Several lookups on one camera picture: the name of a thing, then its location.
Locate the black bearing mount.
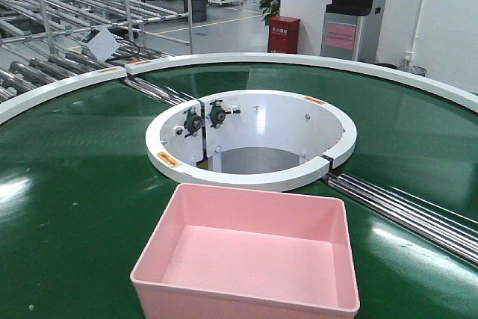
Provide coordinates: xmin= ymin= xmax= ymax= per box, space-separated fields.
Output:
xmin=209 ymin=99 xmax=226 ymax=128
xmin=184 ymin=108 xmax=204 ymax=137

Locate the grey and black water dispenser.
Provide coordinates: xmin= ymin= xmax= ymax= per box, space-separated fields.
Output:
xmin=320 ymin=0 xmax=373 ymax=61

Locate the dark plastic crate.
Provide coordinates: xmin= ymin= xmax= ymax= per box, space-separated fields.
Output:
xmin=190 ymin=0 xmax=207 ymax=22

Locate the green conveyor belt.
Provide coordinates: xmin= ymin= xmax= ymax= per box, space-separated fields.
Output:
xmin=1 ymin=64 xmax=477 ymax=318

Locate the metal roller flow rack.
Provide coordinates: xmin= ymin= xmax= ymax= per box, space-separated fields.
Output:
xmin=1 ymin=0 xmax=192 ymax=102

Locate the left black bearing mount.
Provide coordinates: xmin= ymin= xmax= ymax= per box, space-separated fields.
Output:
xmin=184 ymin=108 xmax=204 ymax=137

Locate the red fire extinguisher cabinet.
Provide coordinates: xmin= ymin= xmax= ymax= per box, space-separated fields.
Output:
xmin=267 ymin=16 xmax=300 ymax=54

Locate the pink plastic bin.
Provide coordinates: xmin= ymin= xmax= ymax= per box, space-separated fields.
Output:
xmin=131 ymin=184 xmax=360 ymax=318

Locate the steel transfer rollers right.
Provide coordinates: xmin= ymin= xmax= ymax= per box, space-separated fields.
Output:
xmin=321 ymin=173 xmax=477 ymax=266

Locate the white outer conveyor rim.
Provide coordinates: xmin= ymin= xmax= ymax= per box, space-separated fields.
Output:
xmin=1 ymin=52 xmax=477 ymax=123

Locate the white control box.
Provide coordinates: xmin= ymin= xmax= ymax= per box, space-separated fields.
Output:
xmin=79 ymin=27 xmax=120 ymax=61

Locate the wire mesh waste basket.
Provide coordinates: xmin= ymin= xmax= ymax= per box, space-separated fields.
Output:
xmin=398 ymin=64 xmax=427 ymax=77

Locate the right black bearing mount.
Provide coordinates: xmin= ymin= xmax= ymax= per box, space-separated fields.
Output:
xmin=209 ymin=99 xmax=226 ymax=128

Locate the white inner conveyor ring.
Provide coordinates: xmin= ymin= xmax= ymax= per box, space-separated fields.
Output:
xmin=144 ymin=88 xmax=359 ymax=193

